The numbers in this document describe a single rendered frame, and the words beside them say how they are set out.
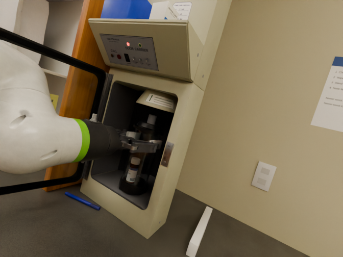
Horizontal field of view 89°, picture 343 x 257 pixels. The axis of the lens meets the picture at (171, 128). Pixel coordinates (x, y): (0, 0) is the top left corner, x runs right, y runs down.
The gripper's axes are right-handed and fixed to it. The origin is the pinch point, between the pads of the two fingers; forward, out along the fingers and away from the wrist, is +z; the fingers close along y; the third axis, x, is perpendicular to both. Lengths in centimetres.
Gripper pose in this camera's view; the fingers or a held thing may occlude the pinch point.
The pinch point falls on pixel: (145, 140)
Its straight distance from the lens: 61.1
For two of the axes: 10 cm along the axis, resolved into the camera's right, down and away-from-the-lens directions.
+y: -8.5, -2.8, 4.4
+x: -2.8, 9.6, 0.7
